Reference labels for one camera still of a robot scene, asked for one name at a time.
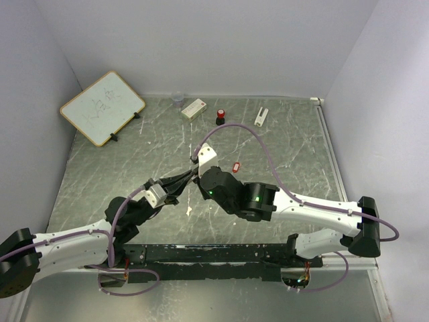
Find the red key tag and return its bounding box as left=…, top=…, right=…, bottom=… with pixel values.
left=232, top=162, right=241, bottom=173

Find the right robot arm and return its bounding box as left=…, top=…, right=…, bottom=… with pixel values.
left=197, top=166, right=381, bottom=267

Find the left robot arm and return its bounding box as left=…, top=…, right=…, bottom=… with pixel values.
left=1, top=170, right=195, bottom=299

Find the red black stamp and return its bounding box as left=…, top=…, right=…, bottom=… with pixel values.
left=215, top=109, right=225, bottom=126

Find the left whiteboard stand foot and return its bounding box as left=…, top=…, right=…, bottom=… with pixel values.
left=110, top=133, right=118, bottom=142

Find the white usb adapter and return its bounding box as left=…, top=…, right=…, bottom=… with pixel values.
left=254, top=107, right=269, bottom=127

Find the small white green box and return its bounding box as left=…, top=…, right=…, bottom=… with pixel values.
left=181, top=99, right=207, bottom=122

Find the clear plastic cup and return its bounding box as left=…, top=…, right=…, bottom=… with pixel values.
left=171, top=91, right=184, bottom=108

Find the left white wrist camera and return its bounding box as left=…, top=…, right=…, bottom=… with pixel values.
left=144, top=184, right=168, bottom=209

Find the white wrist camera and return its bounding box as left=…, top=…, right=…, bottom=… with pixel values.
left=144, top=184, right=168, bottom=209
left=198, top=143, right=219, bottom=178

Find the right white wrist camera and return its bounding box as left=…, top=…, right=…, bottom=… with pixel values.
left=198, top=143, right=219, bottom=178

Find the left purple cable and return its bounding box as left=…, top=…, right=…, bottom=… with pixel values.
left=0, top=186, right=161, bottom=297

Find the purple cable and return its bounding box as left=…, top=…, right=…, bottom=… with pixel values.
left=0, top=186, right=161, bottom=297
left=192, top=123, right=400, bottom=294

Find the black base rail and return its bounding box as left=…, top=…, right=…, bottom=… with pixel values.
left=83, top=243, right=324, bottom=284

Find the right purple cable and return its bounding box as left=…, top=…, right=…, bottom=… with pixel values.
left=192, top=123, right=400, bottom=294

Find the small whiteboard yellow frame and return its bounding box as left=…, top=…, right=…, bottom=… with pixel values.
left=60, top=71, right=145, bottom=147

